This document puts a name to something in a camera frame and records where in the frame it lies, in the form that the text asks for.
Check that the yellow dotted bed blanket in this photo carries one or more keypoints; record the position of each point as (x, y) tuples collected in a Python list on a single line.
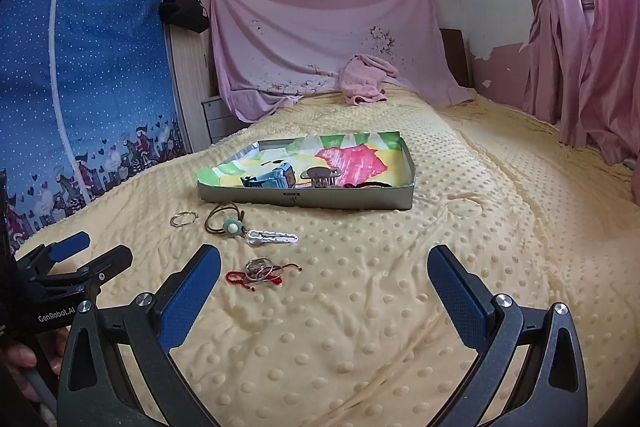
[(355, 335)]

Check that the blue patterned fabric wardrobe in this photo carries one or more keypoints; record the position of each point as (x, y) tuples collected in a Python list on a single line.
[(87, 102)]

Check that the light blue smart watch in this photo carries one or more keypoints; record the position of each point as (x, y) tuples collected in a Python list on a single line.
[(280, 176)]

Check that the left hand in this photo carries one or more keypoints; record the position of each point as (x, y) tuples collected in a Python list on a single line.
[(18, 358)]

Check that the dark wooden headboard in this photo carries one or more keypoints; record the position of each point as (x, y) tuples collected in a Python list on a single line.
[(456, 57)]

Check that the black hanging bag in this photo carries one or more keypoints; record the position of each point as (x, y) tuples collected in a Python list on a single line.
[(186, 14)]

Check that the grey tray with colourful lining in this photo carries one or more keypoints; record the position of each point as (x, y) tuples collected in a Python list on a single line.
[(377, 172)]

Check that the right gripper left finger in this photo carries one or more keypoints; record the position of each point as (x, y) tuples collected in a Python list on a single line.
[(182, 296)]

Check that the pink window curtain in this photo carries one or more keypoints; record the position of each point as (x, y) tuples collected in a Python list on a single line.
[(583, 74)]

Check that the crumpled pink cloth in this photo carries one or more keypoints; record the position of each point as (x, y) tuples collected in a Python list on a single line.
[(362, 77)]

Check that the white scalloped hair clip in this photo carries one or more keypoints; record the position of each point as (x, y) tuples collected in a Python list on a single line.
[(258, 238)]

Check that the pink sheet on headboard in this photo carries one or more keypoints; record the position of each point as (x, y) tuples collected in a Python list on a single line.
[(269, 54)]

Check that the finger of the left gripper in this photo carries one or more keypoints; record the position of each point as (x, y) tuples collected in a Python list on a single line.
[(105, 267), (45, 256)]

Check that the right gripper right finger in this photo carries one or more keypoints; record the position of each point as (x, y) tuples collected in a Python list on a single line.
[(466, 299)]

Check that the silver rings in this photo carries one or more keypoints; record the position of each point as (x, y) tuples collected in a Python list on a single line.
[(262, 274)]

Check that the grey bedside drawer unit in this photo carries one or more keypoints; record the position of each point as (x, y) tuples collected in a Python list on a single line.
[(220, 122)]

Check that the beige wooden cabinet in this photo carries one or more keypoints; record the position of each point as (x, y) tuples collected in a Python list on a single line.
[(193, 70)]

